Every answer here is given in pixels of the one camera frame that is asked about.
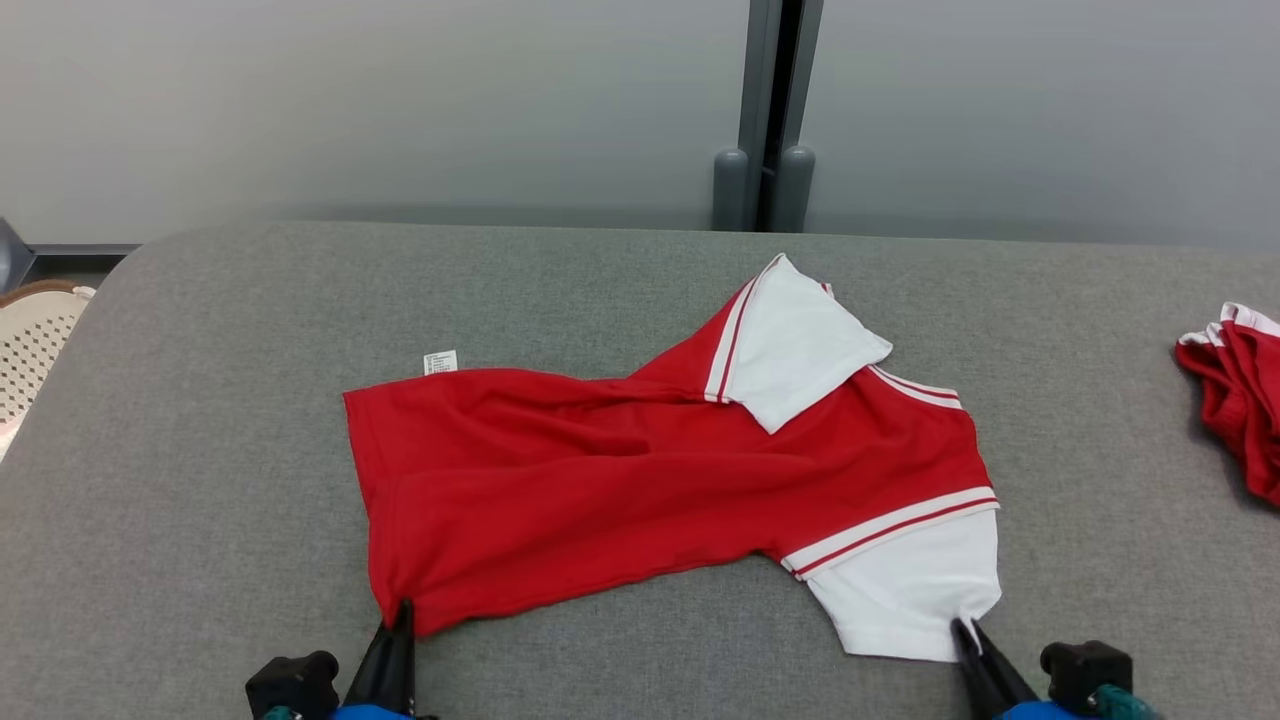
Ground grey cylindrical post base cap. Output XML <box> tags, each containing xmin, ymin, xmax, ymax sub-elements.
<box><xmin>712</xmin><ymin>148</ymin><xmax>749</xmax><ymax>232</ymax></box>
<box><xmin>770</xmin><ymin>145</ymin><xmax>816</xmax><ymax>233</ymax></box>

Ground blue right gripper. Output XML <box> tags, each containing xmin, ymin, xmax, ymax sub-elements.
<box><xmin>950</xmin><ymin>618</ymin><xmax>1099</xmax><ymax>720</ymax></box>

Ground red garment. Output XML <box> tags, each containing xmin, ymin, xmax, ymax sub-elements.
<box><xmin>1175</xmin><ymin>302</ymin><xmax>1280</xmax><ymax>508</ymax></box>

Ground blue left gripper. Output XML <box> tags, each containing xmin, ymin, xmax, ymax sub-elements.
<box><xmin>330</xmin><ymin>598</ymin><xmax>417</xmax><ymax>720</ymax></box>

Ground dark grey curved object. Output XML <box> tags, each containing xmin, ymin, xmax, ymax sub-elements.
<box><xmin>0</xmin><ymin>218</ymin><xmax>37</xmax><ymax>293</ymax></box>

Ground white perforated laundry basket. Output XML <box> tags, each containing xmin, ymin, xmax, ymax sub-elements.
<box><xmin>0</xmin><ymin>280</ymin><xmax>98</xmax><ymax>461</ymax></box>

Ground red shirt with white sleeves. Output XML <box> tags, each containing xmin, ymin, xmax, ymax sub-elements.
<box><xmin>343</xmin><ymin>253</ymin><xmax>1002</xmax><ymax>663</ymax></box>

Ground grey aluminium partition post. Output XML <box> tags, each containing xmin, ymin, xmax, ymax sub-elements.
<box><xmin>737</xmin><ymin>0</ymin><xmax>826</xmax><ymax>233</ymax></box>

